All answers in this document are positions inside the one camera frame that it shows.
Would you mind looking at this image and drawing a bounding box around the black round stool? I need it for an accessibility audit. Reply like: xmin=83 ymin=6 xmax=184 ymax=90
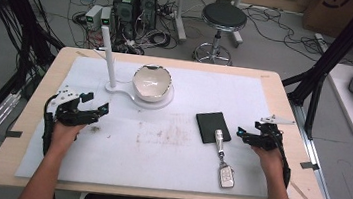
xmin=191 ymin=0 xmax=251 ymax=69

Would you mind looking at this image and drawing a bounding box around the black flat wallet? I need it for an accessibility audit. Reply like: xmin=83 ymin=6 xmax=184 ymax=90
xmin=192 ymin=108 xmax=235 ymax=148

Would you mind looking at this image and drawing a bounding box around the person's right hand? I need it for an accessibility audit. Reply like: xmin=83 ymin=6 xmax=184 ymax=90
xmin=247 ymin=145 xmax=286 ymax=184

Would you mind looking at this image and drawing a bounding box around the black frame post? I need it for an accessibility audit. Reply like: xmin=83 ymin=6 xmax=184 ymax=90
xmin=275 ymin=0 xmax=353 ymax=145

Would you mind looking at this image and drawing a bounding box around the white table mat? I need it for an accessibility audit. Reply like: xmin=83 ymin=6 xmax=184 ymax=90
xmin=14 ymin=49 xmax=283 ymax=199

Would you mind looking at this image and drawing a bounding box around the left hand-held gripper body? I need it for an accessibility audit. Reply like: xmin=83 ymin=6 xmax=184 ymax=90
xmin=44 ymin=83 xmax=103 ymax=131

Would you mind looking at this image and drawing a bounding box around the grey power unit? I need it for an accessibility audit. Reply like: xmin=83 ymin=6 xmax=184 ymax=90
xmin=99 ymin=6 xmax=114 ymax=29
xmin=83 ymin=3 xmax=105 ymax=32

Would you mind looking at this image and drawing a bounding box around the wooden table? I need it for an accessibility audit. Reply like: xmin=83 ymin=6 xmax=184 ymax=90
xmin=0 ymin=38 xmax=340 ymax=199

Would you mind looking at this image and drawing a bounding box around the black tape strip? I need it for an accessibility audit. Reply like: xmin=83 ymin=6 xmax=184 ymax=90
xmin=0 ymin=128 xmax=24 ymax=145
xmin=298 ymin=160 xmax=321 ymax=172

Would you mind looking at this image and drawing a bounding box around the white stand with pole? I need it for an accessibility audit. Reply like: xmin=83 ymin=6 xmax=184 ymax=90
xmin=92 ymin=25 xmax=182 ymax=113

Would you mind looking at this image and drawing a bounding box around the person's left hand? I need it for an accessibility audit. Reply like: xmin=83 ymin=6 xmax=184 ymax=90
xmin=47 ymin=120 xmax=87 ymax=161

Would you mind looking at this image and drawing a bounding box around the black computer tower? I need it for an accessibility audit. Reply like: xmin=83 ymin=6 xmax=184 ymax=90
xmin=108 ymin=0 xmax=140 ymax=41
xmin=134 ymin=0 xmax=160 ymax=32

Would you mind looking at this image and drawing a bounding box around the white table leg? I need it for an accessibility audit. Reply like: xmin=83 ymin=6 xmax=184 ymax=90
xmin=169 ymin=0 xmax=193 ymax=45
xmin=228 ymin=0 xmax=249 ymax=50

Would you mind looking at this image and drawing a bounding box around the white ceramic bowl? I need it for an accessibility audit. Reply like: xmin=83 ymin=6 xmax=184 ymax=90
xmin=129 ymin=61 xmax=174 ymax=106

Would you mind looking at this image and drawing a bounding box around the tangle of floor cables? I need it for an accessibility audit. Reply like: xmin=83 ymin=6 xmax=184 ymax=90
xmin=63 ymin=0 xmax=207 ymax=63

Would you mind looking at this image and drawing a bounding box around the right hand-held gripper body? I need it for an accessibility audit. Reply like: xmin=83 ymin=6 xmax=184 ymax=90
xmin=242 ymin=111 xmax=297 ymax=154

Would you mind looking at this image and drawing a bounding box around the black floor cable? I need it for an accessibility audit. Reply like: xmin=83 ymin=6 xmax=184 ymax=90
xmin=238 ymin=4 xmax=353 ymax=67

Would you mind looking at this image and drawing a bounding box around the car key with silver keychain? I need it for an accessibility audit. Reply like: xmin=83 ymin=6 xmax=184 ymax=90
xmin=208 ymin=128 xmax=242 ymax=191

